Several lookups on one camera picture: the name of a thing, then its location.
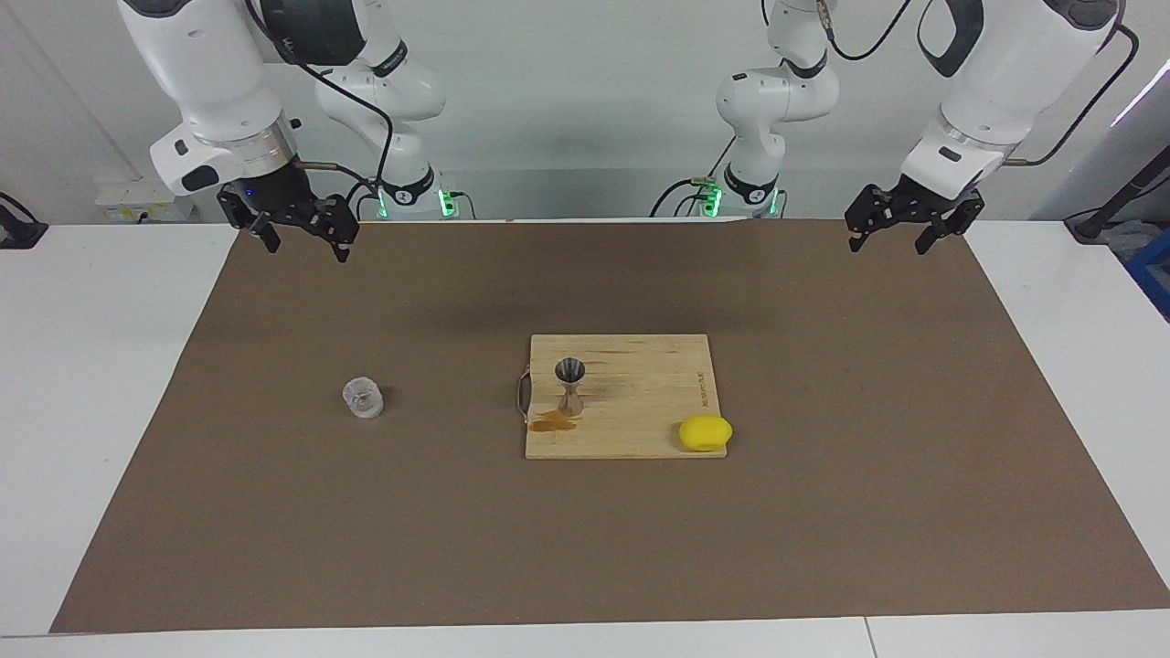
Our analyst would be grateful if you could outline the wooden cutting board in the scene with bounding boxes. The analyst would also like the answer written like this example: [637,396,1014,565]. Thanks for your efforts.
[515,334,729,461]

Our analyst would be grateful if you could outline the steel double jigger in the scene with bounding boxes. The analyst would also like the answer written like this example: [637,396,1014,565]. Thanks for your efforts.
[555,358,588,417]

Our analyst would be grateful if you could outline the white wall socket box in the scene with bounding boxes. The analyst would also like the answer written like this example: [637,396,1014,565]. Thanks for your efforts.
[94,178,197,223]

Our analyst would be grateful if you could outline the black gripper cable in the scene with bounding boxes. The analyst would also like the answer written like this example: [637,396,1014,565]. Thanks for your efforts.
[242,0,396,209]
[818,0,1142,171]

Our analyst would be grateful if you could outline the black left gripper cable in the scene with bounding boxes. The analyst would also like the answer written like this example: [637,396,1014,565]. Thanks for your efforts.
[818,0,1142,171]

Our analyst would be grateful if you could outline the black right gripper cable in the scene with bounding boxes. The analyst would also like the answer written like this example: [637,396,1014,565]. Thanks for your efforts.
[242,0,396,209]

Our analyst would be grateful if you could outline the black clamp mount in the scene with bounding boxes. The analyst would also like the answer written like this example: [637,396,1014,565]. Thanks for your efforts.
[0,192,48,249]

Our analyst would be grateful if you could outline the black stand pole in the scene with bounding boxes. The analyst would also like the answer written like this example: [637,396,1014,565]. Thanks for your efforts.
[1065,146,1170,243]

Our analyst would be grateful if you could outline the yellow lemon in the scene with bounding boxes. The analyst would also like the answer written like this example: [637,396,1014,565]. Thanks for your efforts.
[677,414,734,453]

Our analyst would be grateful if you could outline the blue plastic box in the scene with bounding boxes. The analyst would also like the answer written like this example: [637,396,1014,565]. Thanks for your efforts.
[1126,228,1170,321]

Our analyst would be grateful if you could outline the clear glass cup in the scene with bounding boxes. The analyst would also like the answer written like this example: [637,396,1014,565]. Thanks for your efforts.
[342,376,386,420]

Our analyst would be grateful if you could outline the brown table mat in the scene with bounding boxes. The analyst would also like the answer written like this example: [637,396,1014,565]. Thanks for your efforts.
[50,219,1170,634]

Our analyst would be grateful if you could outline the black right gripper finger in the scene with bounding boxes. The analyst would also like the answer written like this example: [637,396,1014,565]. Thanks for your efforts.
[315,196,360,265]
[218,187,282,256]

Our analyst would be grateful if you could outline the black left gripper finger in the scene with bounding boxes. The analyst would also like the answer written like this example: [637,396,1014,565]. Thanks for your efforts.
[914,201,986,258]
[844,186,884,255]

